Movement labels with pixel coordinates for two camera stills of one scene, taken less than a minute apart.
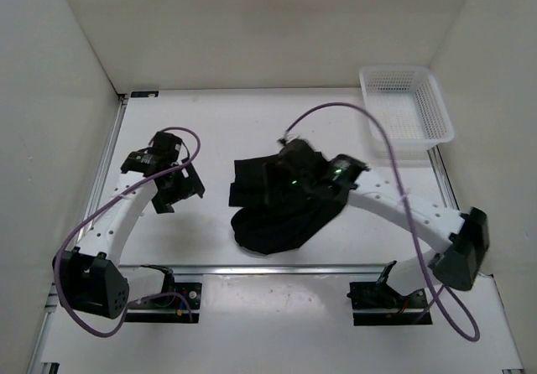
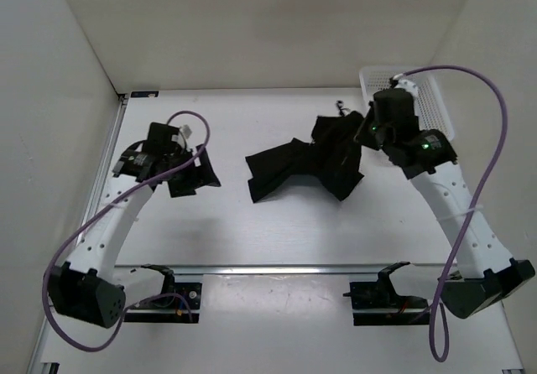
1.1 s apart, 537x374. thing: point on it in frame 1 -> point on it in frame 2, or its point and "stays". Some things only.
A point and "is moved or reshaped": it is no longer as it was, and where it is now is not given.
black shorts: (273, 216) is moved or reshaped
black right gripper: (281, 172) -> (360, 133)
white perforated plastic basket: (409, 106) stays
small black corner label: (142, 94) stays
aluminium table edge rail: (268, 270) stays
